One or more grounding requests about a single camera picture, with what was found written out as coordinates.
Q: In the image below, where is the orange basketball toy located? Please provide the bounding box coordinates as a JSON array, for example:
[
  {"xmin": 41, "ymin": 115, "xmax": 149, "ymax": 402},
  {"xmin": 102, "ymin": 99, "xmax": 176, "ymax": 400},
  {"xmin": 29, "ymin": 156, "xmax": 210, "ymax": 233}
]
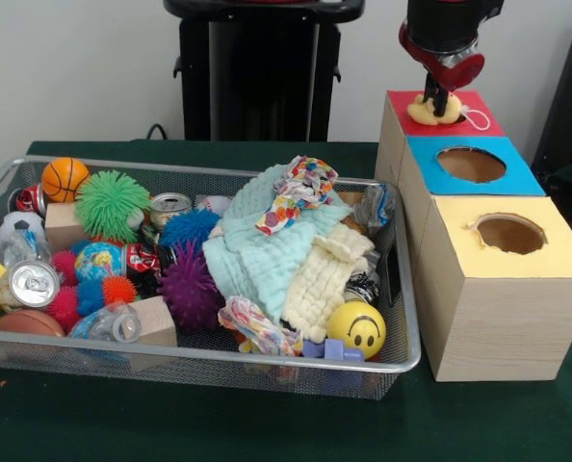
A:
[{"xmin": 40, "ymin": 157, "xmax": 91, "ymax": 203}]

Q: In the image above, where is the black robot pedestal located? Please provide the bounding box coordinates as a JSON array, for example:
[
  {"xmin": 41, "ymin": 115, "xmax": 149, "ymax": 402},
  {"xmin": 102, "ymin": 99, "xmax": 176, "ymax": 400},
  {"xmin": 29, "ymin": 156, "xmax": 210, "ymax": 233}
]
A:
[{"xmin": 163, "ymin": 0, "xmax": 367, "ymax": 142}]

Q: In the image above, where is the dented silver can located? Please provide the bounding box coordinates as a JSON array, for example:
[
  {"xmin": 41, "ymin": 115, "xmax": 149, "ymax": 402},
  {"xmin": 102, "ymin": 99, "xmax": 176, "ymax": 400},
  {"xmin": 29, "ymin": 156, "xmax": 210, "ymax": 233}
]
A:
[{"xmin": 344, "ymin": 269, "xmax": 381, "ymax": 304}]

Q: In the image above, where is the yellow plush toy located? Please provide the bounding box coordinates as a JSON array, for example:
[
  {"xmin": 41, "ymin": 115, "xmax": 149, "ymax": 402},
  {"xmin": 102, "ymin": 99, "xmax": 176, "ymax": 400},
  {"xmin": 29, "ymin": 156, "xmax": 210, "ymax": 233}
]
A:
[{"xmin": 406, "ymin": 91, "xmax": 492, "ymax": 131}]

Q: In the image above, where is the cream waffle cloth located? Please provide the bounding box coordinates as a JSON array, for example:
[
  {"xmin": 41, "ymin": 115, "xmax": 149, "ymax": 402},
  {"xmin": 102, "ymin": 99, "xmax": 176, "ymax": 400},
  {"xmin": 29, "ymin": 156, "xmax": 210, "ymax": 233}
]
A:
[{"xmin": 280, "ymin": 223, "xmax": 377, "ymax": 343}]

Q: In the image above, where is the blue globe ball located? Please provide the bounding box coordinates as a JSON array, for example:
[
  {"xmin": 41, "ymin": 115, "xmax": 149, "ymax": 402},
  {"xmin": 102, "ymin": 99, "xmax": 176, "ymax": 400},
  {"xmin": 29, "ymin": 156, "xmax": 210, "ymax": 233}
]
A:
[{"xmin": 74, "ymin": 242, "xmax": 126, "ymax": 283}]

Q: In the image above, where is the crumpled printed snack wrapper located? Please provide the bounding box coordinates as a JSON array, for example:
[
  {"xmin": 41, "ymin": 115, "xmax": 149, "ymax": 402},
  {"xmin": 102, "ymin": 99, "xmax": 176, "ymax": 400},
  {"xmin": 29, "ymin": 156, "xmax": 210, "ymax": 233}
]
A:
[{"xmin": 218, "ymin": 295, "xmax": 304, "ymax": 357}]

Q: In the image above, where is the silver pull-tab can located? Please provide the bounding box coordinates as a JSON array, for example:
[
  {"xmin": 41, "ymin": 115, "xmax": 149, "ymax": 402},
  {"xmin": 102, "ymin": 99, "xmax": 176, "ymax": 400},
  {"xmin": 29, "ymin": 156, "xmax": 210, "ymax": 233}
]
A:
[{"xmin": 5, "ymin": 259, "xmax": 62, "ymax": 309}]

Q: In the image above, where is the purple plastic toy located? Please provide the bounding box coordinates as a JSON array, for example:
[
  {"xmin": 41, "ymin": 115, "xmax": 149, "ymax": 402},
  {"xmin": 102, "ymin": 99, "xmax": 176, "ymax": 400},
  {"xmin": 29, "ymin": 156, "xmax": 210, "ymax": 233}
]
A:
[{"xmin": 302, "ymin": 338, "xmax": 367, "ymax": 362}]

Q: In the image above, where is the wooden three-hole box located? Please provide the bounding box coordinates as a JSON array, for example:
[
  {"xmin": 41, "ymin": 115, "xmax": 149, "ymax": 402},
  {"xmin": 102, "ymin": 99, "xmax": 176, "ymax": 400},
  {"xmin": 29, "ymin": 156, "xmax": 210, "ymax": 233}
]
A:
[{"xmin": 374, "ymin": 89, "xmax": 572, "ymax": 384}]

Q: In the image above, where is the silver drink can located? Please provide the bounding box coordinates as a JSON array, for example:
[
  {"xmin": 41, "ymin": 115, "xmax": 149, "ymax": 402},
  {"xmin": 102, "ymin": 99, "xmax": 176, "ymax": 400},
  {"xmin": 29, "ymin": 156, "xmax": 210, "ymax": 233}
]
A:
[{"xmin": 149, "ymin": 192, "xmax": 194, "ymax": 227}]

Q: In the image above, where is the colourful dotted crumpled wrapper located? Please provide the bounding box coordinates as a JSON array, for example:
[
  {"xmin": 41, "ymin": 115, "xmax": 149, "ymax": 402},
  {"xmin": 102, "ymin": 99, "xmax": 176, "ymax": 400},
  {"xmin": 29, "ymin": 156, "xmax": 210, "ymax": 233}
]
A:
[{"xmin": 254, "ymin": 155, "xmax": 339, "ymax": 237}]

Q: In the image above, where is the red drink can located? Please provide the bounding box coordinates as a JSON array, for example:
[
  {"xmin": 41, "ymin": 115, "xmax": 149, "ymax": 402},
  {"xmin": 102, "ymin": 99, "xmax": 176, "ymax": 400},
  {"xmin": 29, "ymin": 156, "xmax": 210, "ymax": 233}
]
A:
[{"xmin": 14, "ymin": 184, "xmax": 49, "ymax": 216}]

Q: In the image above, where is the dark green tablecloth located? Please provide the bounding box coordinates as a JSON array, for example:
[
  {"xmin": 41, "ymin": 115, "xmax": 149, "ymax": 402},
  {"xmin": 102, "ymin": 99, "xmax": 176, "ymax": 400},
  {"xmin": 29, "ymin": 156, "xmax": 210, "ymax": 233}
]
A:
[{"xmin": 0, "ymin": 139, "xmax": 572, "ymax": 462}]

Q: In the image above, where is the multicolour spiky caterpillar toy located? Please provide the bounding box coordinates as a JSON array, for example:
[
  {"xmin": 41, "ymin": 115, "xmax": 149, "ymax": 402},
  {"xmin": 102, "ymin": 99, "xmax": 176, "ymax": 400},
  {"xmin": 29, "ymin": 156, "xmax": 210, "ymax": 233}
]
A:
[{"xmin": 48, "ymin": 249, "xmax": 139, "ymax": 333}]

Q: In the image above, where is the blue spiky ball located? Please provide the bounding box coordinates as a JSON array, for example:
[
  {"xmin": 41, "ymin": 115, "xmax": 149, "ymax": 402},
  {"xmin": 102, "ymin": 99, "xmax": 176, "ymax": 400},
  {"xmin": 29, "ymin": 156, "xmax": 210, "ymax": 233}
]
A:
[{"xmin": 159, "ymin": 207, "xmax": 222, "ymax": 251}]

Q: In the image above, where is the silver mesh bin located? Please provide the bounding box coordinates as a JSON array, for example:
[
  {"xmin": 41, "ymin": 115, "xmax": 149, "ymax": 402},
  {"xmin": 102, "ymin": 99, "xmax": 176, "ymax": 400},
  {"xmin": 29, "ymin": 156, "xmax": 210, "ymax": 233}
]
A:
[{"xmin": 0, "ymin": 154, "xmax": 423, "ymax": 400}]

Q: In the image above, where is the crushed red black can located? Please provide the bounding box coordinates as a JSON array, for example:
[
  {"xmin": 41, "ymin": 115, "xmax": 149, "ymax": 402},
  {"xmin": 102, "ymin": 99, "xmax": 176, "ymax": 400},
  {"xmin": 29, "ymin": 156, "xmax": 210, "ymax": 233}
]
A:
[{"xmin": 124, "ymin": 244, "xmax": 179, "ymax": 290}]

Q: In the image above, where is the mint waffle cloth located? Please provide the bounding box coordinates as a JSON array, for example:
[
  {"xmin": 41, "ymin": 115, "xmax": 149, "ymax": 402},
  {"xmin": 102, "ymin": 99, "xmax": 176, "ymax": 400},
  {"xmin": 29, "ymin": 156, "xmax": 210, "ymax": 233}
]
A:
[{"xmin": 202, "ymin": 164, "xmax": 354, "ymax": 322}]

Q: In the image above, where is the crushed clear plastic bottle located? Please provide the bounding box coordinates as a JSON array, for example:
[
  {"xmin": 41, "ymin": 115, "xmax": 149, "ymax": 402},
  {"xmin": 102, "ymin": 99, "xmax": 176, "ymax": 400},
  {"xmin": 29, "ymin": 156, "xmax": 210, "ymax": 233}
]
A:
[
  {"xmin": 0, "ymin": 229, "xmax": 52, "ymax": 269},
  {"xmin": 68, "ymin": 302, "xmax": 143, "ymax": 343}
]

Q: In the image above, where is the black white soccer ball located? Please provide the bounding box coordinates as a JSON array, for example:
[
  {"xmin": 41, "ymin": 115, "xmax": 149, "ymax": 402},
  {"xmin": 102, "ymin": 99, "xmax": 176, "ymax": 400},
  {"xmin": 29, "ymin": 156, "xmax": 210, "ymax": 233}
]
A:
[{"xmin": 0, "ymin": 211, "xmax": 46, "ymax": 242}]

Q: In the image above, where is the black stand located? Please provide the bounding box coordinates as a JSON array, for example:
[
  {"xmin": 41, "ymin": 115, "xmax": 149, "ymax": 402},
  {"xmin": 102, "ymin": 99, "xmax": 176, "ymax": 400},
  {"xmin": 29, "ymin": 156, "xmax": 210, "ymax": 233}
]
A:
[{"xmin": 531, "ymin": 8, "xmax": 572, "ymax": 222}]

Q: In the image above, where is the plain wooden block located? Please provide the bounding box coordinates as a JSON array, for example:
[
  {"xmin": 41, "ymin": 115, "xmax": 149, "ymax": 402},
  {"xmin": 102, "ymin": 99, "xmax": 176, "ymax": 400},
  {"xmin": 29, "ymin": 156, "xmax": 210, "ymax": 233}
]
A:
[
  {"xmin": 131, "ymin": 295, "xmax": 178, "ymax": 347},
  {"xmin": 43, "ymin": 201, "xmax": 90, "ymax": 251}
]

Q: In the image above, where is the yellow smiley ball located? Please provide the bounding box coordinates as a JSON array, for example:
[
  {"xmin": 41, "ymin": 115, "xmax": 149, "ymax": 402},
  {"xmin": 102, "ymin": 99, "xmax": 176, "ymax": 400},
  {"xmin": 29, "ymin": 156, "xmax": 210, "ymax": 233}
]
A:
[{"xmin": 326, "ymin": 300, "xmax": 387, "ymax": 360}]

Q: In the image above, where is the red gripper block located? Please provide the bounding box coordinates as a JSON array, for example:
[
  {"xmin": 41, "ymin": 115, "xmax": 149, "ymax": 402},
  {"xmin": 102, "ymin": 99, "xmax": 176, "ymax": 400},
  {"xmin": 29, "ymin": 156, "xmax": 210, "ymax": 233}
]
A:
[{"xmin": 399, "ymin": 18, "xmax": 486, "ymax": 118}]

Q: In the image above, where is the purple spiky ball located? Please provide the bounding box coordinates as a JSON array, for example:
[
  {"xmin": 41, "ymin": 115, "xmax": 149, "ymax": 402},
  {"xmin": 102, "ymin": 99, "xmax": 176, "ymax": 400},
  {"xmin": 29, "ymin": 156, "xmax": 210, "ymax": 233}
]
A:
[{"xmin": 158, "ymin": 240, "xmax": 224, "ymax": 333}]

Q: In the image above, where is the white baseball toy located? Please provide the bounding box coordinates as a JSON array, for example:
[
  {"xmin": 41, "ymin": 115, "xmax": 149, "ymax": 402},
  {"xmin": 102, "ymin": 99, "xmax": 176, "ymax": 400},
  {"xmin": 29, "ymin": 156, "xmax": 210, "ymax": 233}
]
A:
[{"xmin": 196, "ymin": 194, "xmax": 233, "ymax": 216}]

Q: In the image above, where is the green spiky ball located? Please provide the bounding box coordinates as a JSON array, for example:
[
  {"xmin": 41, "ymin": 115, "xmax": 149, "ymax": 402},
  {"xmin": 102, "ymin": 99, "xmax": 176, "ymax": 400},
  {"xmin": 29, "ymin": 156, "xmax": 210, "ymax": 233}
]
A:
[{"xmin": 75, "ymin": 168, "xmax": 152, "ymax": 244}]

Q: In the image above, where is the brown football toy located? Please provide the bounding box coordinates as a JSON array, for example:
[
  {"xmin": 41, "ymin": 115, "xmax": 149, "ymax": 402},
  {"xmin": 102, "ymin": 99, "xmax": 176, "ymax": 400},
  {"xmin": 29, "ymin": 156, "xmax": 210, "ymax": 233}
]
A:
[{"xmin": 0, "ymin": 309, "xmax": 66, "ymax": 338}]

